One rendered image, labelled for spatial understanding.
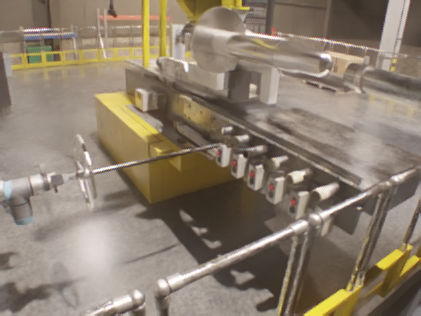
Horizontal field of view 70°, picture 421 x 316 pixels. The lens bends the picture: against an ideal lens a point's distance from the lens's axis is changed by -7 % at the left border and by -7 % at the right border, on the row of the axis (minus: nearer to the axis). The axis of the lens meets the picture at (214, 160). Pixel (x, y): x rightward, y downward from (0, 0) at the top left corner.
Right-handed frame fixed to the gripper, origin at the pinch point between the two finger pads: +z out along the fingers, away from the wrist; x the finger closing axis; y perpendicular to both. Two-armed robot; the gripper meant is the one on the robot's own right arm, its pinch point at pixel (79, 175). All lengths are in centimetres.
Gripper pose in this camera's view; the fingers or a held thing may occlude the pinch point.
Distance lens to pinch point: 163.2
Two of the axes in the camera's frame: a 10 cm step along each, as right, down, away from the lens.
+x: 5.0, -1.4, -8.6
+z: 8.3, -2.0, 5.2
